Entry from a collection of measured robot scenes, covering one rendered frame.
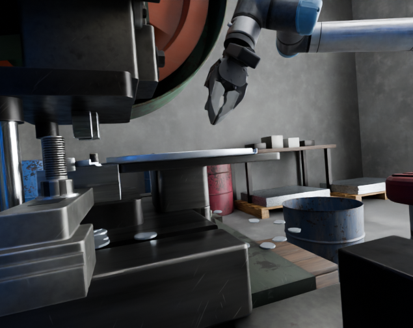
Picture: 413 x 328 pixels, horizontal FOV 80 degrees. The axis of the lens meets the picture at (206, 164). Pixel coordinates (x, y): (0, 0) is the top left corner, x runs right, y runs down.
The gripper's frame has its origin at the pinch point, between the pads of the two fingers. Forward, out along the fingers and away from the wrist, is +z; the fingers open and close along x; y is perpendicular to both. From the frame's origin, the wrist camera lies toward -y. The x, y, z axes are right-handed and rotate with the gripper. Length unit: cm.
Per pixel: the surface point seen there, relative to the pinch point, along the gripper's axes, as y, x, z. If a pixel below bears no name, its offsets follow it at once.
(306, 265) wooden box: 24, -60, 29
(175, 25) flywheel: 26.5, 14.5, -31.0
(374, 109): 271, -378, -241
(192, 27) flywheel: 22.9, 9.7, -31.0
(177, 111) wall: 318, -42, -92
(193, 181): -14.7, 4.9, 15.4
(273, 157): -17.2, -5.6, 7.5
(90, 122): -11.6, 21.2, 12.4
